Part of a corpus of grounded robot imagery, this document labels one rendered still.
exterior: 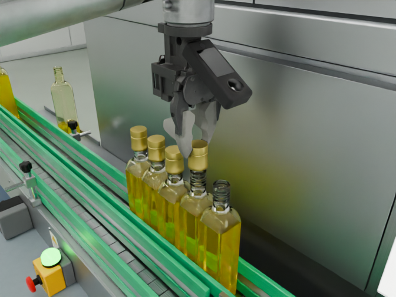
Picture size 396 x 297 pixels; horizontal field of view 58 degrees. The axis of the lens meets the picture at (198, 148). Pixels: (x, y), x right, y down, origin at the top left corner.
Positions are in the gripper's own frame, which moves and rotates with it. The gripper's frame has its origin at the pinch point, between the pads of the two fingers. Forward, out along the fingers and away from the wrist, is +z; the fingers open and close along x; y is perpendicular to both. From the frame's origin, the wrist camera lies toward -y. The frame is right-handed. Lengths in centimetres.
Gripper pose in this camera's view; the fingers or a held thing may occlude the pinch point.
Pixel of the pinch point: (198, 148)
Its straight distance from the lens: 60.1
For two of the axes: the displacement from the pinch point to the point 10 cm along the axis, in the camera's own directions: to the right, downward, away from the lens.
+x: -7.3, 3.2, -6.0
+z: 0.0, 8.8, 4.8
